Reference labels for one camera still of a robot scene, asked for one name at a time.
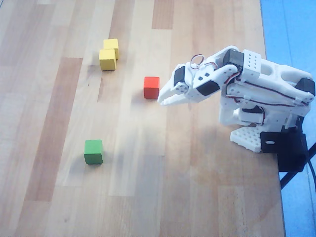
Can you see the green wooden cube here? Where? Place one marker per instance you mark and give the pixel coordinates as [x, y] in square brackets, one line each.
[93, 151]

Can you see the black table leg bar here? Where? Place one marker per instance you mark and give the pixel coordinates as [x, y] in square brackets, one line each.
[287, 180]

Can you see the black table clamp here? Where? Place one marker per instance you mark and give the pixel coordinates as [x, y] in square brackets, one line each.
[286, 148]

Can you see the red wooden cube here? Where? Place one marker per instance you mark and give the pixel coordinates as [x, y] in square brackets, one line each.
[151, 87]

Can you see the yellow wooden cube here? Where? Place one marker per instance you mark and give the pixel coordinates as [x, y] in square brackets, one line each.
[111, 44]
[107, 60]

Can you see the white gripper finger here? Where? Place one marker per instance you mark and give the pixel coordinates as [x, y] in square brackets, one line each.
[168, 91]
[177, 99]

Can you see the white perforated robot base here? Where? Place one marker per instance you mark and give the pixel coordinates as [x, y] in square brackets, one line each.
[247, 138]

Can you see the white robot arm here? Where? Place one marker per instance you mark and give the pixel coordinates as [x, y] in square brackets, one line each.
[271, 70]

